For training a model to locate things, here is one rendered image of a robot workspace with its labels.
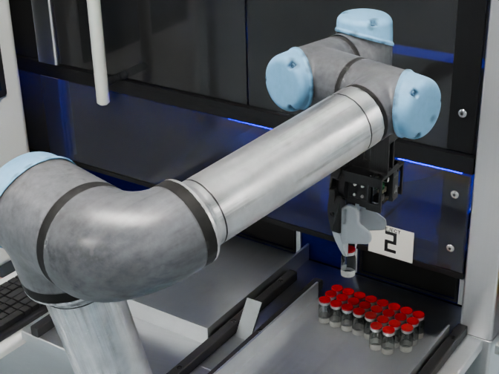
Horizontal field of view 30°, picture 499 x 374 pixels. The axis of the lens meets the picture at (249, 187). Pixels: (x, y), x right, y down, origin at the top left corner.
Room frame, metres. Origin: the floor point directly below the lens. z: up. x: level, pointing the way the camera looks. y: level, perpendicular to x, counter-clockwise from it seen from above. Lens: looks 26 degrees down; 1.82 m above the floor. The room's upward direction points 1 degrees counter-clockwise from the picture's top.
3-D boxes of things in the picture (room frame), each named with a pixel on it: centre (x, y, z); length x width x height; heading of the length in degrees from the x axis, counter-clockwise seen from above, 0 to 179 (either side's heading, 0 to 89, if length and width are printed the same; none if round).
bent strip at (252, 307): (1.30, 0.03, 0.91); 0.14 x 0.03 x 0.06; 146
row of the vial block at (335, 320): (1.33, -0.19, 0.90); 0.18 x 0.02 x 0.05; 55
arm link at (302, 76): (1.11, -0.09, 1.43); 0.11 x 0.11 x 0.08; 42
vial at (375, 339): (1.29, -0.21, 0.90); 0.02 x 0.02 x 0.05
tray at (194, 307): (1.52, 0.09, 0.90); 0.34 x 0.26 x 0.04; 146
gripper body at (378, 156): (1.19, -0.16, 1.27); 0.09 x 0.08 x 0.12; 56
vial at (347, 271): (1.21, -0.15, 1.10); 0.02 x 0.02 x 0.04
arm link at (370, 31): (1.19, -0.15, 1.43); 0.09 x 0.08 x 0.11; 132
